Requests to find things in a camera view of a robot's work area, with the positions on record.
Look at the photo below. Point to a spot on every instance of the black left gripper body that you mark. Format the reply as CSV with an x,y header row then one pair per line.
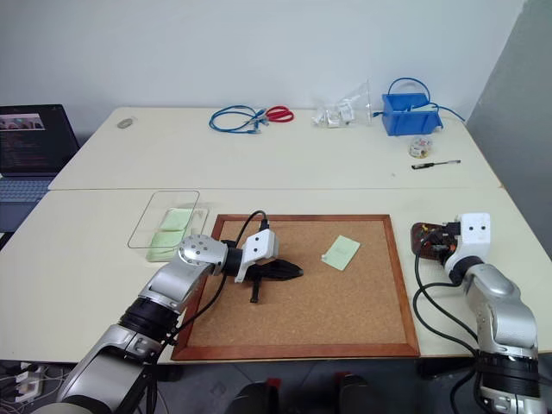
x,y
264,272

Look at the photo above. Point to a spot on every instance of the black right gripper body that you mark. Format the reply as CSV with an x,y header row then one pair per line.
x,y
448,237

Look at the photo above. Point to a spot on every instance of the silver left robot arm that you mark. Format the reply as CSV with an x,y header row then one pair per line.
x,y
172,280

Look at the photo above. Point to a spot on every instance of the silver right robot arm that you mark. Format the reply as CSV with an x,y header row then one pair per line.
x,y
500,302

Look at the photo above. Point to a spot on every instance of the brown pushpin tray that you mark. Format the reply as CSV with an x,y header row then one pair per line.
x,y
416,239

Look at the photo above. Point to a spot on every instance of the green sticky note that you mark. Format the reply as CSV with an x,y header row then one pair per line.
x,y
341,252

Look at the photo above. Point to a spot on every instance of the green note stack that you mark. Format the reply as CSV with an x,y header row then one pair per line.
x,y
170,228

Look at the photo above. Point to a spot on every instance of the clear plastic box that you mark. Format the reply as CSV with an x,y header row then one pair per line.
x,y
142,233

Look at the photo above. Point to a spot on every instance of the black pen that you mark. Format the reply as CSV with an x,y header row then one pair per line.
x,y
435,164

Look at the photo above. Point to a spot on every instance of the blue plastic bin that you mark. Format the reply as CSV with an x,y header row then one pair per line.
x,y
407,116

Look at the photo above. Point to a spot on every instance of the dark rounded shape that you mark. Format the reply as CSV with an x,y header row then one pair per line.
x,y
355,394
254,399

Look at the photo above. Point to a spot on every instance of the clear bag with white parts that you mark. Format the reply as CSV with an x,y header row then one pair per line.
x,y
340,112

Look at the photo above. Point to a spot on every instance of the black stand leg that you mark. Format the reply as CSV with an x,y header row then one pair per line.
x,y
150,392

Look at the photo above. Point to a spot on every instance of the small grey oval object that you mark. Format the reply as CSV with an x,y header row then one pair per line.
x,y
124,123

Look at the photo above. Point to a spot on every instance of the open laptop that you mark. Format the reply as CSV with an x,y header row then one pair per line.
x,y
30,151

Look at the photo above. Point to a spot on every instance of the white power strip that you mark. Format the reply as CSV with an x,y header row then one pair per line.
x,y
23,384

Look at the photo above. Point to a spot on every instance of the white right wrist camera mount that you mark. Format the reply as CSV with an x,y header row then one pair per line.
x,y
474,235

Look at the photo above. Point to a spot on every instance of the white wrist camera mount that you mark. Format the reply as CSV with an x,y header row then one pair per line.
x,y
474,235
261,246

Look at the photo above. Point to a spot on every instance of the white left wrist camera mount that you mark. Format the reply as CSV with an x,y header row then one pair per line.
x,y
261,246

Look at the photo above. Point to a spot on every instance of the cork board with wooden frame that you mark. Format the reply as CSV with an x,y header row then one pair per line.
x,y
302,310

